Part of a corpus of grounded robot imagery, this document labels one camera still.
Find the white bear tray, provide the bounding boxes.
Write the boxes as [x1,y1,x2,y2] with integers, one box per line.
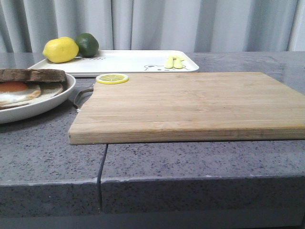
[31,50,199,78]

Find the bottom bread slice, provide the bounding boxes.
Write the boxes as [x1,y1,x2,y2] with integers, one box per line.
[0,83,64,110]

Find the white round plate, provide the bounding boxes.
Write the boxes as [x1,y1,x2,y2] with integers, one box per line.
[0,74,76,124]

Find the white bread slice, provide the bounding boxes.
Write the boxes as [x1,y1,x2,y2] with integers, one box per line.
[0,69,66,83]

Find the yellow plastic fork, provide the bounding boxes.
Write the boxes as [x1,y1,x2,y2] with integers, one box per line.
[163,55,176,69]

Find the green lime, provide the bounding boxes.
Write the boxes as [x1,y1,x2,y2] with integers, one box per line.
[75,33,99,58]

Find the front yellow lemon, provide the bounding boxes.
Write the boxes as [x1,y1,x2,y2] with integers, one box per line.
[42,37,79,63]

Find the fried egg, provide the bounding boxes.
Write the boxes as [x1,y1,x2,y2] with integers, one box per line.
[0,82,41,105]

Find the lemon slice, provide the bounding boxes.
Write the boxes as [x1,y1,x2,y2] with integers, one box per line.
[96,73,129,84]

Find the wooden cutting board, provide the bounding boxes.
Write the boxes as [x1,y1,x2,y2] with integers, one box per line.
[68,72,305,145]

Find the grey curtain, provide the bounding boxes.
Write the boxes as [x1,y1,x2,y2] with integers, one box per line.
[0,0,305,52]

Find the metal board handle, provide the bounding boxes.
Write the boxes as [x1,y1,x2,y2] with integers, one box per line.
[73,84,94,112]

